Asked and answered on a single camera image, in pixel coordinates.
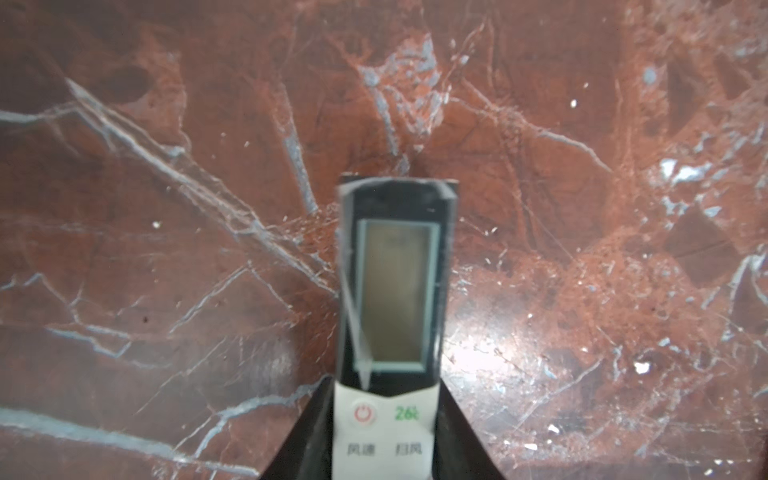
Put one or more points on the white remote control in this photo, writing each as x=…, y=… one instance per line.
x=395, y=239

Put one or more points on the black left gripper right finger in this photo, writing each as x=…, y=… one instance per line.
x=459, y=454

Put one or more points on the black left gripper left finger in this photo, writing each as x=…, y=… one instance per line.
x=306, y=453

